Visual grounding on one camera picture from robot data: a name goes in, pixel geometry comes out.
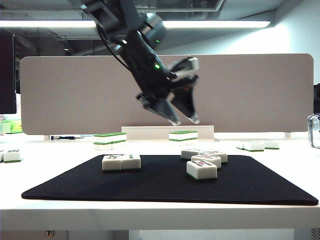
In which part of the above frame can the bird print mahjong tile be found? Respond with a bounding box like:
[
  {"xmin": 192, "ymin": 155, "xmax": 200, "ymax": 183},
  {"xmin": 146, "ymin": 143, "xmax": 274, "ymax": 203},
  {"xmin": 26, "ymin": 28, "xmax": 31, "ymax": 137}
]
[{"xmin": 101, "ymin": 154, "xmax": 123, "ymax": 173}]

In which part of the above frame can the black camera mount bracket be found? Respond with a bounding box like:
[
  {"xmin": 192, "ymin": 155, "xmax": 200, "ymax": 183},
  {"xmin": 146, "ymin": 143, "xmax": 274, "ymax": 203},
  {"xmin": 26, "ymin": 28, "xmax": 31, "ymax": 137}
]
[{"xmin": 167, "ymin": 58, "xmax": 198, "ymax": 82}]

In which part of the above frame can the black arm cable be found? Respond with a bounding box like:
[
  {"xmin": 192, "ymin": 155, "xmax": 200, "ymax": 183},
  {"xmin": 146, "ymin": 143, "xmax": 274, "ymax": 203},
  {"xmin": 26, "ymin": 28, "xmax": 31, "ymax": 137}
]
[{"xmin": 96, "ymin": 23, "xmax": 133, "ymax": 73}]

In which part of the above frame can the red and green bamboo tile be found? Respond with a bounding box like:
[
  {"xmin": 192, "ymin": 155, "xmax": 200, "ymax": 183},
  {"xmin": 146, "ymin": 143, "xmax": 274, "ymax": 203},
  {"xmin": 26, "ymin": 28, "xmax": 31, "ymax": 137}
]
[{"xmin": 262, "ymin": 141, "xmax": 280, "ymax": 151}]

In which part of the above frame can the green bamboo print mahjong tile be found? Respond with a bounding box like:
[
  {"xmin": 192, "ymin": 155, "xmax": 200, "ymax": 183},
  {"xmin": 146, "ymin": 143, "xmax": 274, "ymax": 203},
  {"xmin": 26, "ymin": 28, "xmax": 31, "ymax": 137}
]
[{"xmin": 180, "ymin": 148, "xmax": 201, "ymax": 161}]

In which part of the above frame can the black computer monitor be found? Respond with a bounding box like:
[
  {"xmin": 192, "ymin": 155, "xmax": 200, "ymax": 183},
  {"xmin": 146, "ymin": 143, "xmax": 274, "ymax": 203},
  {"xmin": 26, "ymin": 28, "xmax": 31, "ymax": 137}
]
[{"xmin": 0, "ymin": 27, "xmax": 17, "ymax": 115}]

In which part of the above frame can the grey felt desk divider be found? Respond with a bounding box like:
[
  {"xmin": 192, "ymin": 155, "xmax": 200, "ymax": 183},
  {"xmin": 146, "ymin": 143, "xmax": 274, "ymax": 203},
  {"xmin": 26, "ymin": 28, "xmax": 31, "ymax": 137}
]
[{"xmin": 19, "ymin": 53, "xmax": 315, "ymax": 136}]

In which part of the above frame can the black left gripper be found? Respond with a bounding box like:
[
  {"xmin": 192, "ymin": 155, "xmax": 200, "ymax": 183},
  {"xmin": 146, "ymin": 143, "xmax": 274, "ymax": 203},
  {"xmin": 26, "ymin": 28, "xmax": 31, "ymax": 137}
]
[{"xmin": 136, "ymin": 76, "xmax": 201, "ymax": 127}]

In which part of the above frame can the green printed box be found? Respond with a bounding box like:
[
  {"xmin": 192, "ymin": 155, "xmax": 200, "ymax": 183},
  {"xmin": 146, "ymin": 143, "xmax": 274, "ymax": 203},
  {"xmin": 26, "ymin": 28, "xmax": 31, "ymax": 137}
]
[
  {"xmin": 0, "ymin": 121, "xmax": 12, "ymax": 134},
  {"xmin": 9, "ymin": 119, "xmax": 23, "ymax": 133}
]

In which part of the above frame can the black precision screwdriver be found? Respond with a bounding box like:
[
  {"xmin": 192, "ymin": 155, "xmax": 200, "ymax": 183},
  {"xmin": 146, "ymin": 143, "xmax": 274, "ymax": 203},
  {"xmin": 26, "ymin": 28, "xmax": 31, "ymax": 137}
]
[{"xmin": 50, "ymin": 135, "xmax": 77, "ymax": 141}]

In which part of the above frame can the six bamboo mahjong tile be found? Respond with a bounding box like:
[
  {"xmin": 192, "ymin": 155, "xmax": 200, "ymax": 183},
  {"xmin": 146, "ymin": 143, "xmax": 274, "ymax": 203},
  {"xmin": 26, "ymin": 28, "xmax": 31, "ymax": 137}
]
[
  {"xmin": 3, "ymin": 149, "xmax": 23, "ymax": 164},
  {"xmin": 243, "ymin": 141, "xmax": 266, "ymax": 153}
]

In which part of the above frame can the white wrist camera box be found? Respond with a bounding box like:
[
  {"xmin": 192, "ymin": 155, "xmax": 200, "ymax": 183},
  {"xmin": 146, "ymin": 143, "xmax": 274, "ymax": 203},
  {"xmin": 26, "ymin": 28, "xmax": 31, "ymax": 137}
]
[{"xmin": 184, "ymin": 56, "xmax": 200, "ymax": 76}]

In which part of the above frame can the black fabric table mat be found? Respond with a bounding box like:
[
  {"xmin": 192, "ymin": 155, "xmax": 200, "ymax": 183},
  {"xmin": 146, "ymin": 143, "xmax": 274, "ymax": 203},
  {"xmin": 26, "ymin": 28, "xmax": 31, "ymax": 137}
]
[{"xmin": 20, "ymin": 154, "xmax": 320, "ymax": 206}]

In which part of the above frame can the clear plastic container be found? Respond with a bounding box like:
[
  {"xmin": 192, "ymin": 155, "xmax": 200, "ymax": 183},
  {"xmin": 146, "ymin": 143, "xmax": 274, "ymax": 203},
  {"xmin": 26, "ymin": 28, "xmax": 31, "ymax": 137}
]
[{"xmin": 306, "ymin": 112, "xmax": 320, "ymax": 150}]

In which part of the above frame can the dark background device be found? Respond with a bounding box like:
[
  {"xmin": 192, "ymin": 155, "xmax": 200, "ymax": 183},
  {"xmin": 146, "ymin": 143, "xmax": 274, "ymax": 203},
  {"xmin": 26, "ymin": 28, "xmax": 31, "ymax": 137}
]
[{"xmin": 313, "ymin": 83, "xmax": 320, "ymax": 115}]

